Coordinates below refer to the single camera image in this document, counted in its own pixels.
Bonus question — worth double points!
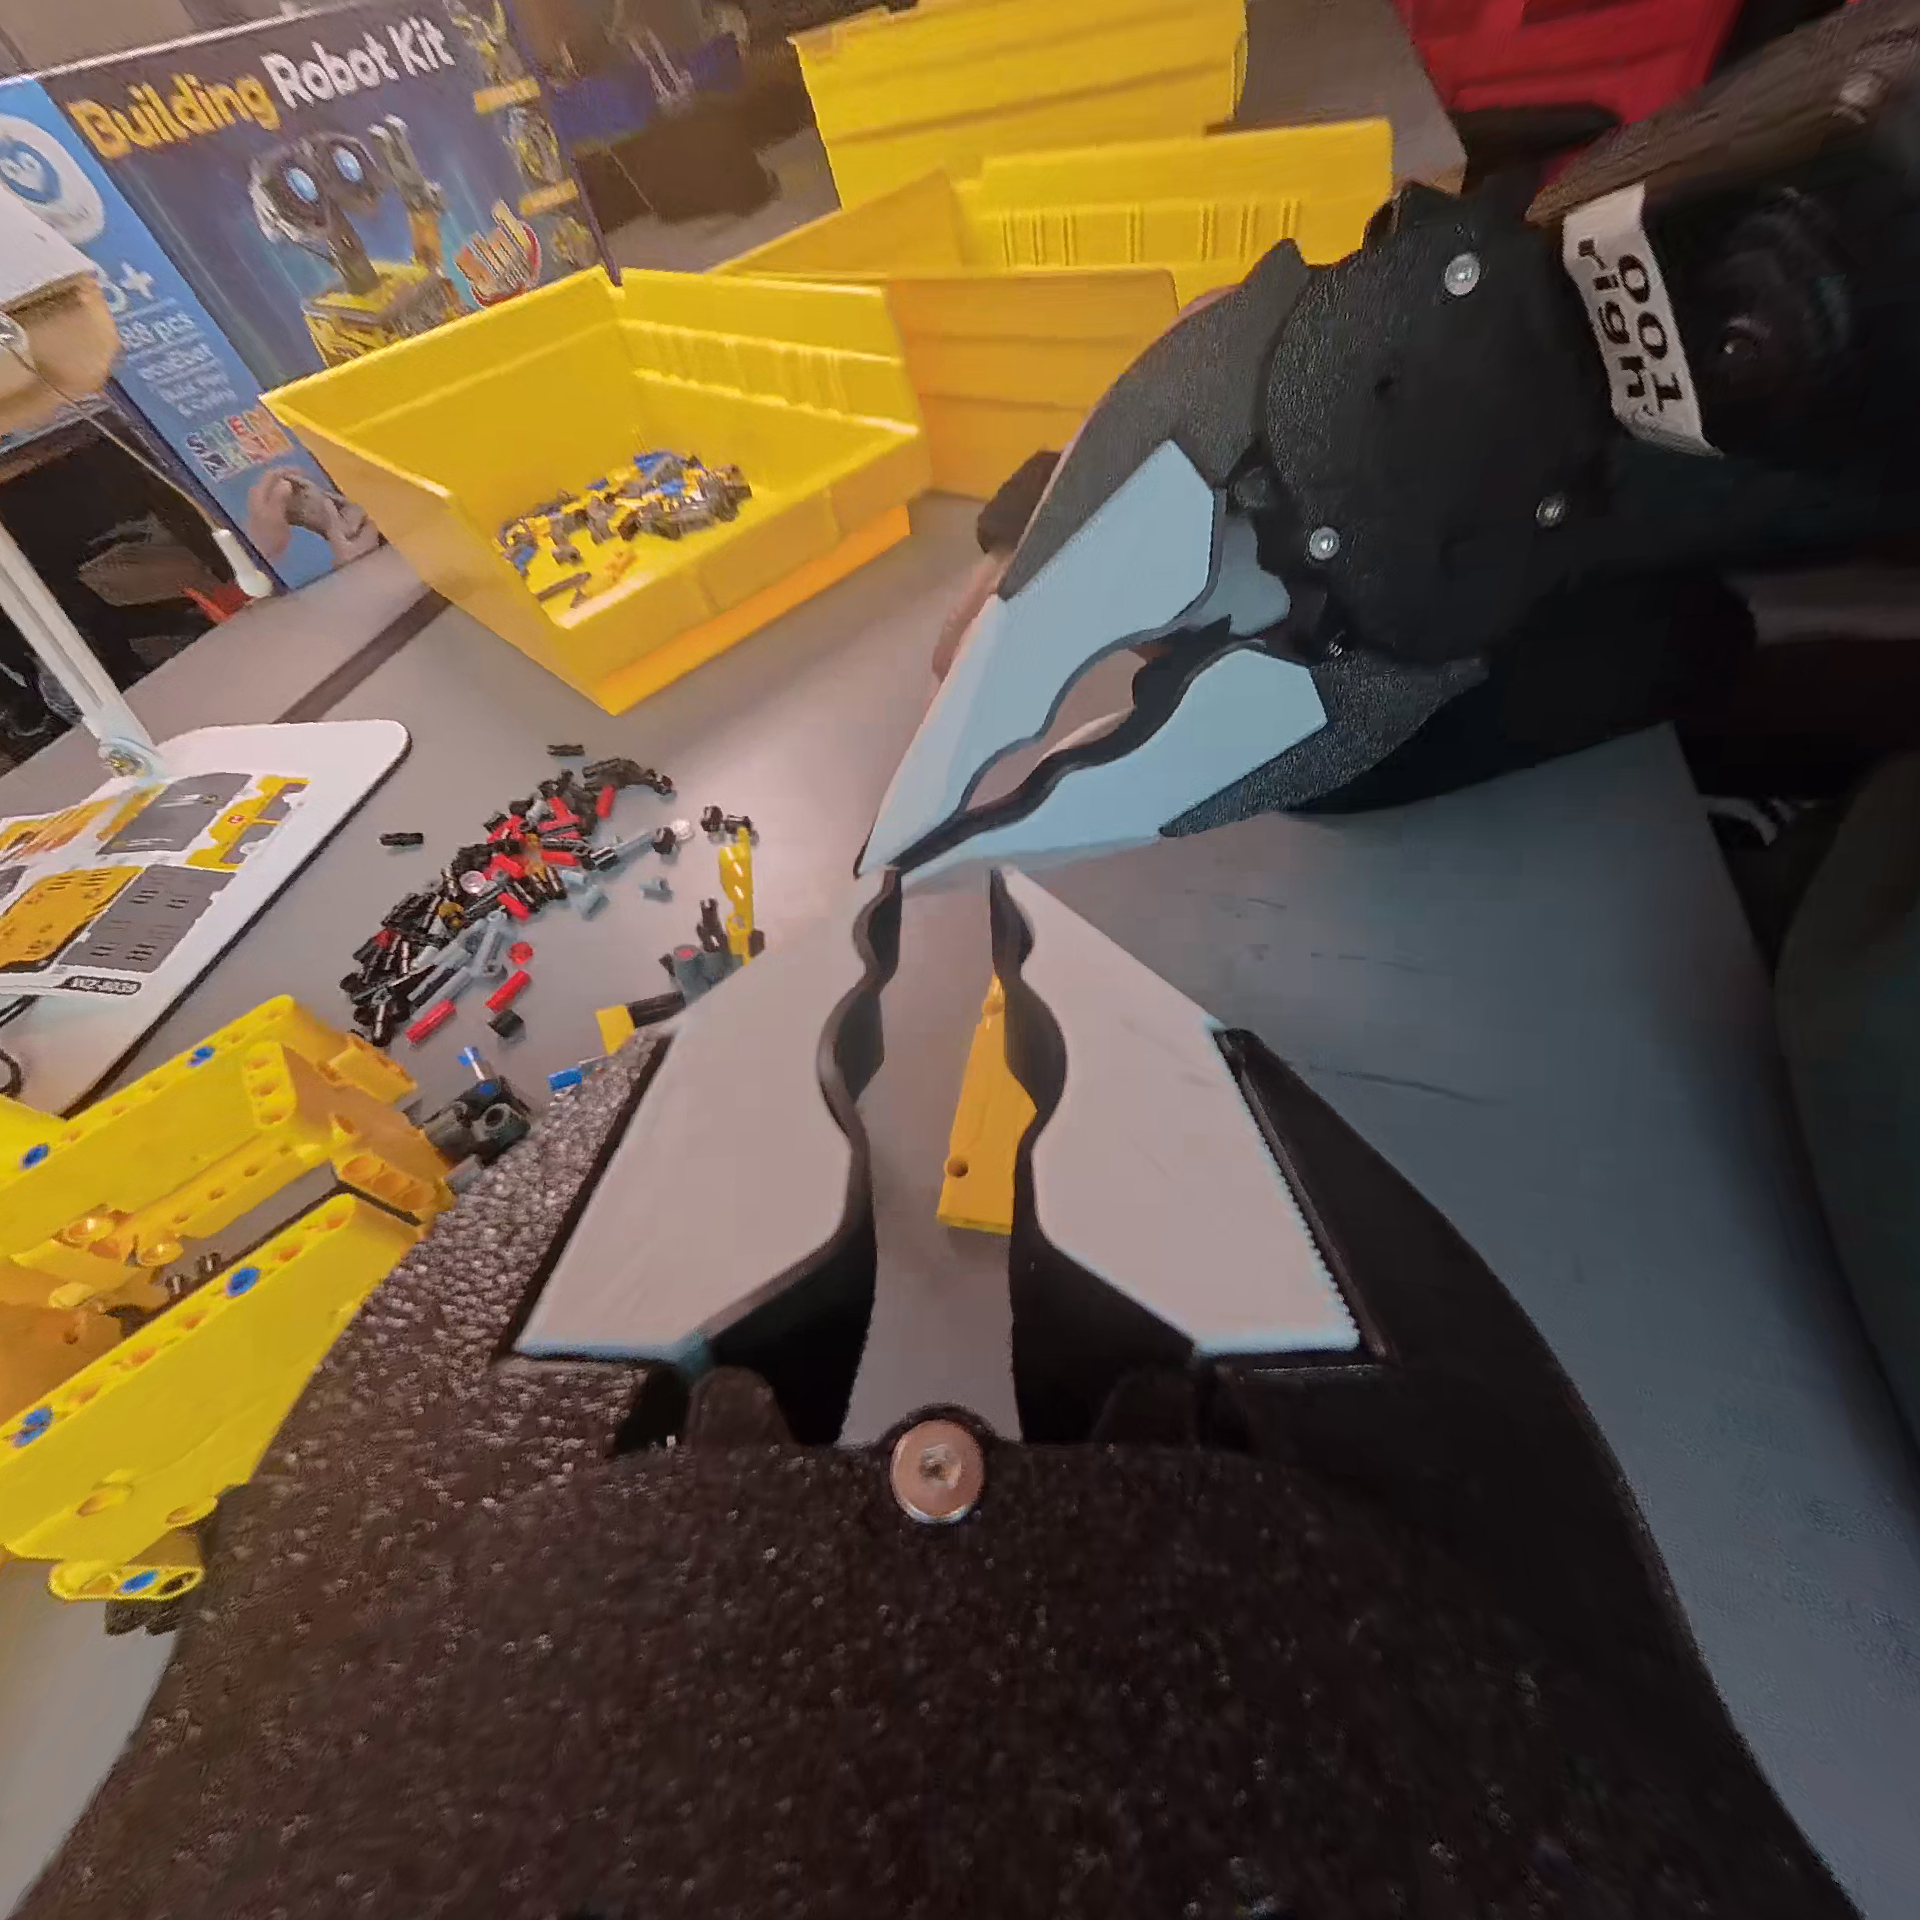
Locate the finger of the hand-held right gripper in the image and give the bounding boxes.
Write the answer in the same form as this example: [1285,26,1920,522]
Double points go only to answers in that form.
[852,443,1296,882]
[889,637,1332,889]

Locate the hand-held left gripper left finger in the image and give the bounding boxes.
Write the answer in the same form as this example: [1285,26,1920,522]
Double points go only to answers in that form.
[514,866,907,1447]

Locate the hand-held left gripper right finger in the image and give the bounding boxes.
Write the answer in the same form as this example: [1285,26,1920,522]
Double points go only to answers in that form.
[987,866,1360,1447]

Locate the yellow lego panel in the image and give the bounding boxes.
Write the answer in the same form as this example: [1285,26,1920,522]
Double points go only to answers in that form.
[936,973,1041,1242]

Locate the grey yellow lego rack assembly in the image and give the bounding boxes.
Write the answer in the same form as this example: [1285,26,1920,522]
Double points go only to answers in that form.
[630,821,768,1039]

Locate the pile of small lego pins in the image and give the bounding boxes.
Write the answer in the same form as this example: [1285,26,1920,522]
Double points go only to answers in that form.
[336,740,762,1051]

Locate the heap of mixed lego pieces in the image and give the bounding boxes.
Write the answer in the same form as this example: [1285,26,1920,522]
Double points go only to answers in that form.
[492,448,754,612]

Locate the large yellow black lego model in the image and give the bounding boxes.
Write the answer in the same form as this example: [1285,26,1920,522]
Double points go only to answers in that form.
[0,990,539,1640]

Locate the lego instruction booklet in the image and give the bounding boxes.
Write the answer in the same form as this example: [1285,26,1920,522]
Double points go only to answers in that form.
[0,769,315,1002]

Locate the person's right hand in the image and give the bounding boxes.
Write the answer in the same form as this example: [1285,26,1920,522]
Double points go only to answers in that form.
[931,447,1063,680]

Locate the yellow plastic storage bin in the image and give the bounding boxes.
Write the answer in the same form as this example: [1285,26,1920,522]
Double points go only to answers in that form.
[711,168,1191,507]
[789,0,1252,215]
[955,115,1399,312]
[261,264,936,716]

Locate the pale rounded board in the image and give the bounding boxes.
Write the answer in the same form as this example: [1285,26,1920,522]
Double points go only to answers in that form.
[0,718,414,1087]

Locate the dark box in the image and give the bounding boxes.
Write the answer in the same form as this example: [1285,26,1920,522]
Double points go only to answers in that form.
[577,104,843,276]

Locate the robot print cardboard box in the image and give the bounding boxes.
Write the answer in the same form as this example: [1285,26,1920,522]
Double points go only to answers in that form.
[37,0,618,381]

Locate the blue printed cardboard box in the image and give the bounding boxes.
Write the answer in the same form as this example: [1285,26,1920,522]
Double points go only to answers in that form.
[0,75,358,596]

